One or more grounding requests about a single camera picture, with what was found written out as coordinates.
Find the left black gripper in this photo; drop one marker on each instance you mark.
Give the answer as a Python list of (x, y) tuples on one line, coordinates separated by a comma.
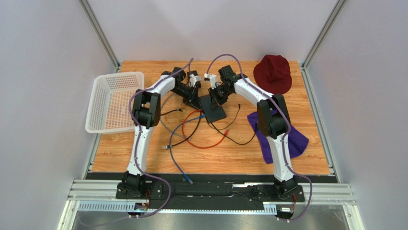
[(194, 94)]

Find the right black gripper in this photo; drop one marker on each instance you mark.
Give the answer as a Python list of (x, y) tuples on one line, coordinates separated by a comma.
[(215, 97)]

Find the dark grey network switch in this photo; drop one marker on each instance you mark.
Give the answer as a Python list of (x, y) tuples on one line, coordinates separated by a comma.
[(211, 115)]

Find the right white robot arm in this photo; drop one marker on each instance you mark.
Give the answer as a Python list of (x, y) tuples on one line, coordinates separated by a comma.
[(273, 121)]

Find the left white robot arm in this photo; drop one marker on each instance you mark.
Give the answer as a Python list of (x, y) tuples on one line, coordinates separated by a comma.
[(145, 111)]

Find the dark red bucket hat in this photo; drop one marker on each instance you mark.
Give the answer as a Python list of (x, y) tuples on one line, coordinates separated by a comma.
[(273, 74)]

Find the white plastic perforated basket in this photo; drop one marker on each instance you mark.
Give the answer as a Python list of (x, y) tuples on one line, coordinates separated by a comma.
[(108, 106)]

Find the purple cloth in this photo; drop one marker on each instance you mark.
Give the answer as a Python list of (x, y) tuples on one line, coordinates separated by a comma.
[(297, 142)]

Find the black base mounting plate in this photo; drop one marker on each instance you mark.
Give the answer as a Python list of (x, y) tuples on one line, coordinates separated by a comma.
[(206, 191)]

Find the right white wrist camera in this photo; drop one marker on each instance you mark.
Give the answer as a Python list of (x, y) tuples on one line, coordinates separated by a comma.
[(212, 79)]

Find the aluminium frame rail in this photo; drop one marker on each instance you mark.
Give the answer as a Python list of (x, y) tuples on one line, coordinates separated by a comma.
[(90, 195)]

